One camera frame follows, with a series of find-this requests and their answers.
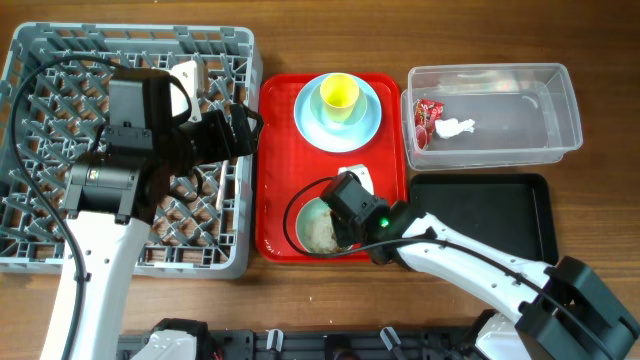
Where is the green bowl with rice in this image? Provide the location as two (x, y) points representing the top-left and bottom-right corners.
(295, 197), (350, 254)

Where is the white napkin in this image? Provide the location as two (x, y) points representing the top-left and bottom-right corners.
(435, 118), (475, 139)

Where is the red strawberry candy wrapper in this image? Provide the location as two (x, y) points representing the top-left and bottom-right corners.
(414, 98), (444, 151)

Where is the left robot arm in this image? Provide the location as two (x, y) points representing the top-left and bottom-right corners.
(41, 69), (264, 359)

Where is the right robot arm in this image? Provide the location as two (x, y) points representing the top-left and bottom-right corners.
(321, 172), (639, 359)

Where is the grey dishwasher rack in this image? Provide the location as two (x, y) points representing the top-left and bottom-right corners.
(1, 22), (263, 279)

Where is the red plastic tray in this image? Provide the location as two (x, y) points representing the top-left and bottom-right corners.
(254, 73), (407, 265)

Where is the light blue plate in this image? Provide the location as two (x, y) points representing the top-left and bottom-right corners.
(293, 74), (382, 153)

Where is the yellow plastic cup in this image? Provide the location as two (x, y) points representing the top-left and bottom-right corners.
(320, 73), (360, 123)

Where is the black plastic tray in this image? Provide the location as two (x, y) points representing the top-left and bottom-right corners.
(409, 174), (559, 265)

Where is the clear plastic bin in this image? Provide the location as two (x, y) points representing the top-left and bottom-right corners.
(401, 63), (583, 171)

